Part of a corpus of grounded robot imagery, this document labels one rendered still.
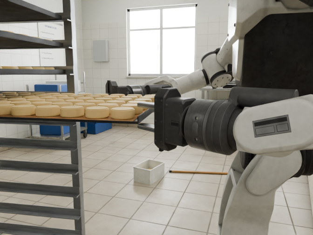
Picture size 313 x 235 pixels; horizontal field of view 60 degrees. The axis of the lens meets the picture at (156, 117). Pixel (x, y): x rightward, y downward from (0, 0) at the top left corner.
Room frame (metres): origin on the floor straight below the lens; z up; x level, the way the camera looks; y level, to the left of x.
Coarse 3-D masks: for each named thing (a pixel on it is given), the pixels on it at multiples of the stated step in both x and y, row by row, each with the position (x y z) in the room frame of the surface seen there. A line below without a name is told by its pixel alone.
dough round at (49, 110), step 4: (36, 108) 0.57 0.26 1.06; (40, 108) 0.57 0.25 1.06; (44, 108) 0.57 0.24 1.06; (48, 108) 0.57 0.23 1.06; (52, 108) 0.57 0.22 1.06; (56, 108) 0.58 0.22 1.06; (36, 112) 0.57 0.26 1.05; (40, 112) 0.57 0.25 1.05; (44, 112) 0.57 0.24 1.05; (48, 112) 0.57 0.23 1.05; (52, 112) 0.57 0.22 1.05; (56, 112) 0.58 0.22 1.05; (40, 116) 0.57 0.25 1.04; (44, 116) 0.57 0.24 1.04; (48, 116) 0.57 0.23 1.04; (52, 116) 0.57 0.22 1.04
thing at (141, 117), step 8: (144, 112) 0.56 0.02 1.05; (48, 120) 0.54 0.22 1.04; (56, 120) 0.54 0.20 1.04; (64, 120) 0.54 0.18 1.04; (72, 120) 0.53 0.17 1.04; (80, 120) 0.53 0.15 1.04; (88, 120) 0.53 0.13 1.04; (96, 120) 0.52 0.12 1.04; (104, 120) 0.52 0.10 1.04; (136, 120) 0.54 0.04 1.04
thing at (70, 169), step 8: (0, 160) 1.02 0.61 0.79; (8, 160) 1.02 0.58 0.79; (16, 160) 1.01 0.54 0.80; (0, 168) 1.00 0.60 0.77; (8, 168) 1.00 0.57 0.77; (16, 168) 1.00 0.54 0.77; (24, 168) 1.00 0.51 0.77; (32, 168) 1.00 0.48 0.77; (40, 168) 0.99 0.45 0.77; (48, 168) 0.99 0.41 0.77; (56, 168) 0.98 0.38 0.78; (64, 168) 0.98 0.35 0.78; (72, 168) 0.97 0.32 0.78
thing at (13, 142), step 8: (0, 144) 1.02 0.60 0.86; (8, 144) 1.01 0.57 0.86; (16, 144) 1.01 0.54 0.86; (24, 144) 1.00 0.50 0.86; (32, 144) 1.00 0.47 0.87; (40, 144) 0.99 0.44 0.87; (48, 144) 0.99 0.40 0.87; (56, 144) 0.98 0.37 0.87; (64, 144) 0.98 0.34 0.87; (72, 144) 0.97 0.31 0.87
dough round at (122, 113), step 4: (112, 108) 0.56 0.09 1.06; (116, 108) 0.56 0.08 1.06; (120, 108) 0.56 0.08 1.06; (124, 108) 0.56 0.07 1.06; (128, 108) 0.56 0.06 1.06; (132, 108) 0.56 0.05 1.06; (112, 112) 0.55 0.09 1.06; (116, 112) 0.54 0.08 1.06; (120, 112) 0.54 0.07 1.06; (124, 112) 0.54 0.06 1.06; (128, 112) 0.54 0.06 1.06; (132, 112) 0.55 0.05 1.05; (112, 116) 0.55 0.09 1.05; (116, 116) 0.54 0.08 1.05; (120, 116) 0.54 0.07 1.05; (124, 116) 0.54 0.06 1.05; (128, 116) 0.54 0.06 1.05; (132, 116) 0.55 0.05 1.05
